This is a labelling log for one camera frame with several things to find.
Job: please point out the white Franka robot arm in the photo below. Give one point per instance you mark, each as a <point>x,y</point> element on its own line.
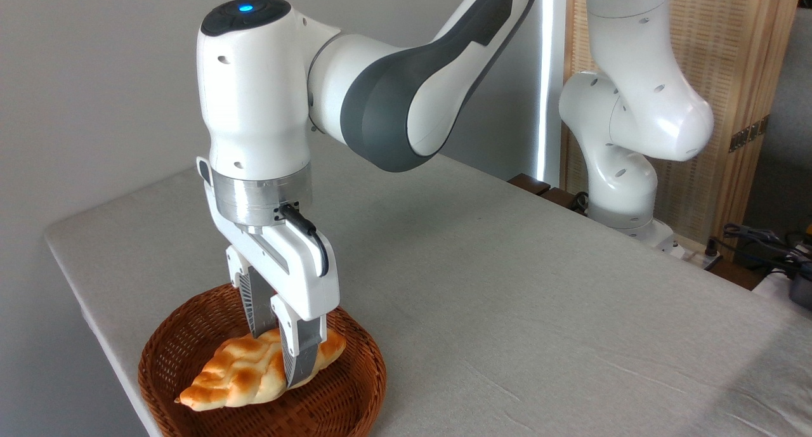
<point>254,94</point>

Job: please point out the long braided bread loaf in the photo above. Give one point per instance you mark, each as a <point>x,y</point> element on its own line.
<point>235,373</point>

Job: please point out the grey tablecloth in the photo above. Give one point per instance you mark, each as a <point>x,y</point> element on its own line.
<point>539,297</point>

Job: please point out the metal screen hinge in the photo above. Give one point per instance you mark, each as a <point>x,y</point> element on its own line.
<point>748,134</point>

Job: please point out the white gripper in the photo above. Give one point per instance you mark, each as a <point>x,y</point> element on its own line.
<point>298,272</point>

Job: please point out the brown woven wicker basket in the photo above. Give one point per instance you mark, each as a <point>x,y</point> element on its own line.
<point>355,386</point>

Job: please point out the dark wooden block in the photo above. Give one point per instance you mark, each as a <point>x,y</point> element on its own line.
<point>561,199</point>
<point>530,183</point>

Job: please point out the white power strip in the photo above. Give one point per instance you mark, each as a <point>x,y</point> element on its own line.
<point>691,253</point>

